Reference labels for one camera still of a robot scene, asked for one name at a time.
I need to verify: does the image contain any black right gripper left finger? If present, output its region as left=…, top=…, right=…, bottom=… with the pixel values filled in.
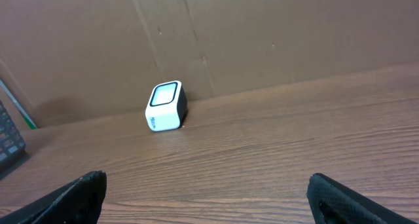
left=1, top=171, right=107, bottom=224

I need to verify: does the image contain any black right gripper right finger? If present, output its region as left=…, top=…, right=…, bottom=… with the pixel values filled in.
left=306, top=173, right=416, bottom=224

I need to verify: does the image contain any white barcode scanner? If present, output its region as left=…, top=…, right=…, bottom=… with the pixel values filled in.
left=145, top=81, right=188, bottom=132

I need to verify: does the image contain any grey plastic basket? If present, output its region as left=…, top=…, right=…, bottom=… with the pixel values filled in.
left=0, top=103, right=26, bottom=170

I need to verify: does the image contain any cardboard back wall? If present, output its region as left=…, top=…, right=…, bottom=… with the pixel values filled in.
left=1, top=0, right=418, bottom=126

